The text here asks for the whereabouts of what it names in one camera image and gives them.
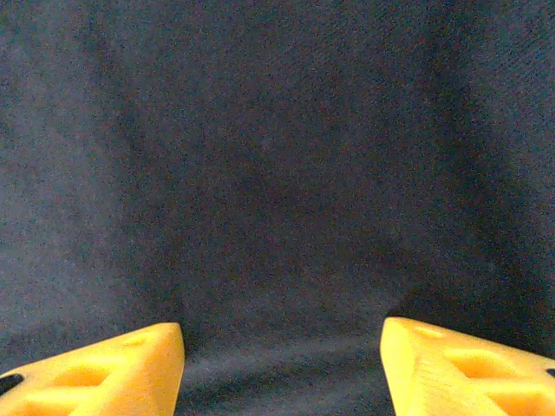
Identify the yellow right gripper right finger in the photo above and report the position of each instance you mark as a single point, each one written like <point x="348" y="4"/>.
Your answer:
<point x="455" y="381"/>

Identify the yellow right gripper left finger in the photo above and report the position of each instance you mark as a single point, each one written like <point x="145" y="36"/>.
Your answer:
<point x="108" y="377"/>

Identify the black t-shirt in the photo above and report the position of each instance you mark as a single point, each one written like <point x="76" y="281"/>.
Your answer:
<point x="277" y="173"/>

